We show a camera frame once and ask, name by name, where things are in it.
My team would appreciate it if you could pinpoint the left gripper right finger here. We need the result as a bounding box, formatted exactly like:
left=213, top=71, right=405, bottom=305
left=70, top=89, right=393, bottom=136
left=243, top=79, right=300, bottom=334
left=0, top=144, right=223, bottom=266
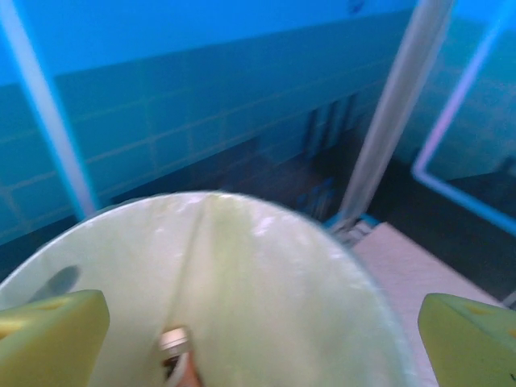
left=417, top=293, right=516, bottom=387

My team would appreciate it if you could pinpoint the red carton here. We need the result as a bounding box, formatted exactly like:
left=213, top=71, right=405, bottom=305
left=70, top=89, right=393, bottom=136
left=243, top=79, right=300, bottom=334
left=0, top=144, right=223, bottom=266
left=156, top=325, right=205, bottom=387

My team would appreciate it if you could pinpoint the white plastic bin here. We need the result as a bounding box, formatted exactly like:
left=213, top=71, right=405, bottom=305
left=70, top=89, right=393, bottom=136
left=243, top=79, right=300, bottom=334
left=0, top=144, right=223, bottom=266
left=0, top=189, right=420, bottom=387

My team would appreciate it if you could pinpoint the aluminium frame post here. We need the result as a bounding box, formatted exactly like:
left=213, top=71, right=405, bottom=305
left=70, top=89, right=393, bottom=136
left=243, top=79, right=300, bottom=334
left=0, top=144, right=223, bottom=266
left=338, top=0, right=456, bottom=231

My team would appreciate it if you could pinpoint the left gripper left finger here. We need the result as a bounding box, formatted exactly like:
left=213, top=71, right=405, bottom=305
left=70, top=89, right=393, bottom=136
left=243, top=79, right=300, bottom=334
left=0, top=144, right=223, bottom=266
left=0, top=289, right=110, bottom=387

